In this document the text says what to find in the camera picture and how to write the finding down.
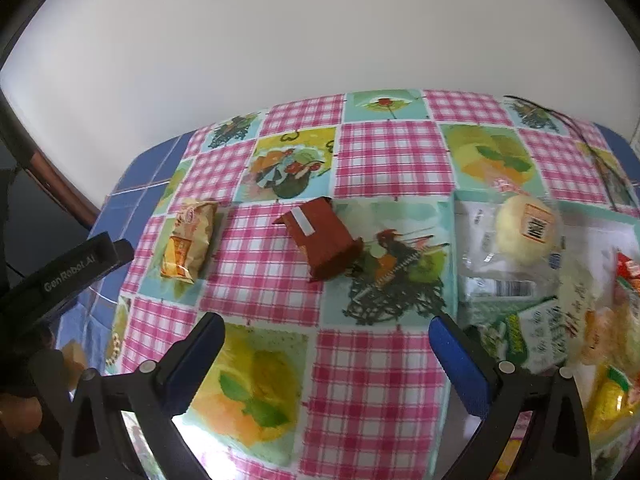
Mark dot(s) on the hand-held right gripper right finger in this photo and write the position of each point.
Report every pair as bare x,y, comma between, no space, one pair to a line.
460,360

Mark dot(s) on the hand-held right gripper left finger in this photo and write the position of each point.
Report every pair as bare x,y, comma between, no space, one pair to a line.
200,355

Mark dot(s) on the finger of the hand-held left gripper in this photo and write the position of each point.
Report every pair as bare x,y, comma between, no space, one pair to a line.
122,254
65,272

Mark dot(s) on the teal cardboard tray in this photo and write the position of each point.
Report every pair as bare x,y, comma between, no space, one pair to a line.
475,320

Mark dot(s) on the orange yellow snack packet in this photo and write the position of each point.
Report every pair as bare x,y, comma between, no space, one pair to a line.
187,240

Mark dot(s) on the green white snack packet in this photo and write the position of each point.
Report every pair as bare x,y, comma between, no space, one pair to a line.
530,330

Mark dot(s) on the white packet orange fruit print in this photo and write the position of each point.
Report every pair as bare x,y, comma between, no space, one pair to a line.
585,290

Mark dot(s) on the clear round bread packet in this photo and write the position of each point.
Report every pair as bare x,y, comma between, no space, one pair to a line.
525,225

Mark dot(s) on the yellow packet white label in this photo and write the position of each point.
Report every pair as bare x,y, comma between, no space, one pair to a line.
610,400

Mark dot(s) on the red snack box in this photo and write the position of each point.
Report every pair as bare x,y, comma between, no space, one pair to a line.
325,240

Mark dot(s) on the red orange patterned wrapper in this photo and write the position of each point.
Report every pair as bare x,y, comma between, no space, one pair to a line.
627,265

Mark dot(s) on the person's left hand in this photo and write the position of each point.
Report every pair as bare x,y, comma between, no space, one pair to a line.
17,412

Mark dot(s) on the dark cabinet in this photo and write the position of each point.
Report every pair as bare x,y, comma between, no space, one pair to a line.
20,240

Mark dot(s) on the pink checked plastic tablecloth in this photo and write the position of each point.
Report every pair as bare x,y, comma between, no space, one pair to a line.
390,160

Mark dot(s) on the brown wooden rail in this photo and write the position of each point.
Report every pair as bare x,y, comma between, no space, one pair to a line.
50,175

